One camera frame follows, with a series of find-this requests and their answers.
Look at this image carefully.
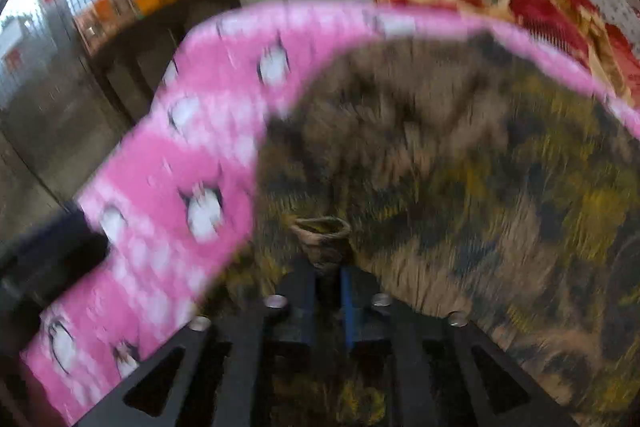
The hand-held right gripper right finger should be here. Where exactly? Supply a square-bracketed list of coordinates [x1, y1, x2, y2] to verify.
[339, 267, 582, 427]

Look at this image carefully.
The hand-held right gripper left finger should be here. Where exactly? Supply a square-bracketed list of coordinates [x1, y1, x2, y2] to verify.
[75, 257, 318, 427]

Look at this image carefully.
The camouflage print garment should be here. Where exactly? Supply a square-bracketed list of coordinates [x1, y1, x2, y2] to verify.
[200, 32, 640, 427]

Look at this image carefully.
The steel cabinet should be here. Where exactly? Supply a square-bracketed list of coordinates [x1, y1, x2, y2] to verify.
[0, 2, 132, 212]

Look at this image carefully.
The pink penguin print blanket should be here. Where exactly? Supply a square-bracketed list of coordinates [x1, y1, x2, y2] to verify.
[20, 0, 640, 426]

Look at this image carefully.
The dark wooden table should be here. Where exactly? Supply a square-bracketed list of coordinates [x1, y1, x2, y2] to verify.
[87, 0, 243, 120]

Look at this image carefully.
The red floral patterned blanket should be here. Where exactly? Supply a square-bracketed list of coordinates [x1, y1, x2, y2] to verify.
[372, 0, 640, 108]

